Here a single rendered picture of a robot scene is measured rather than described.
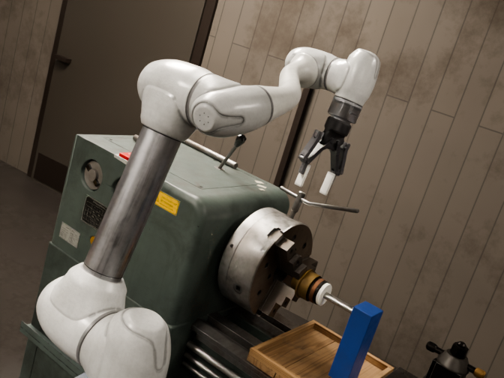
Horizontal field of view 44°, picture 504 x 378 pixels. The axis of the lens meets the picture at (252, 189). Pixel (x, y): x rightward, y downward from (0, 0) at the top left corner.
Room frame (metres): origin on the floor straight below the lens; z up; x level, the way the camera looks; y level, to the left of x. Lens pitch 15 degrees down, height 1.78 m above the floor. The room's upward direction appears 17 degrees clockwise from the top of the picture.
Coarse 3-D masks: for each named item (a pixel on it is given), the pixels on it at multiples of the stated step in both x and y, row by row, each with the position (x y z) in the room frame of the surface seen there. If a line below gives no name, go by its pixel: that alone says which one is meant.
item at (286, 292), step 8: (272, 288) 1.75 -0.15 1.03; (280, 288) 1.74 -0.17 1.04; (288, 288) 1.73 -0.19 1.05; (272, 296) 1.73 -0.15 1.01; (280, 296) 1.73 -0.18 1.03; (288, 296) 1.72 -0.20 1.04; (264, 304) 1.73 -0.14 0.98; (272, 304) 1.72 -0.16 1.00; (280, 304) 1.71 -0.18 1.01; (256, 312) 1.73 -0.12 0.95; (264, 312) 1.71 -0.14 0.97; (272, 312) 1.72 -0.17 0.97
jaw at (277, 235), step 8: (272, 232) 1.73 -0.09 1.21; (280, 232) 1.73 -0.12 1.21; (280, 240) 1.73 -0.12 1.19; (288, 240) 1.72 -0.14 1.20; (280, 248) 1.70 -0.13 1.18; (288, 248) 1.70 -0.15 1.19; (280, 256) 1.72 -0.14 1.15; (288, 256) 1.71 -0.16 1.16; (296, 256) 1.72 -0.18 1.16; (280, 264) 1.74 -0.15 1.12; (288, 264) 1.72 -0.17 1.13; (296, 264) 1.72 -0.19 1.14; (288, 272) 1.74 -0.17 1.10; (296, 272) 1.71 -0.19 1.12
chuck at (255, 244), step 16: (256, 224) 1.76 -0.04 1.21; (272, 224) 1.76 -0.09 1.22; (288, 224) 1.77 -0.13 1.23; (304, 224) 1.83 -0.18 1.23; (256, 240) 1.71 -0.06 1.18; (272, 240) 1.70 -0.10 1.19; (304, 240) 1.85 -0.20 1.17; (240, 256) 1.70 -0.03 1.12; (256, 256) 1.68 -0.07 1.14; (272, 256) 1.71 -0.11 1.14; (304, 256) 1.89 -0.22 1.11; (240, 272) 1.68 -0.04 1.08; (256, 272) 1.66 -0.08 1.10; (272, 272) 1.74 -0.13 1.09; (256, 288) 1.69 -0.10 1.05; (240, 304) 1.72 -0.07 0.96; (256, 304) 1.71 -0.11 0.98
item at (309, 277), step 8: (304, 272) 1.73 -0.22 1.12; (312, 272) 1.74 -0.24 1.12; (296, 280) 1.73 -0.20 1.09; (304, 280) 1.71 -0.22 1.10; (312, 280) 1.70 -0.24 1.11; (320, 280) 1.71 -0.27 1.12; (296, 288) 1.70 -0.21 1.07; (304, 288) 1.70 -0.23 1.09; (312, 288) 1.69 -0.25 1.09; (296, 296) 1.72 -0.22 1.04; (304, 296) 1.70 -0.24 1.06; (312, 296) 1.69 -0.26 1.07
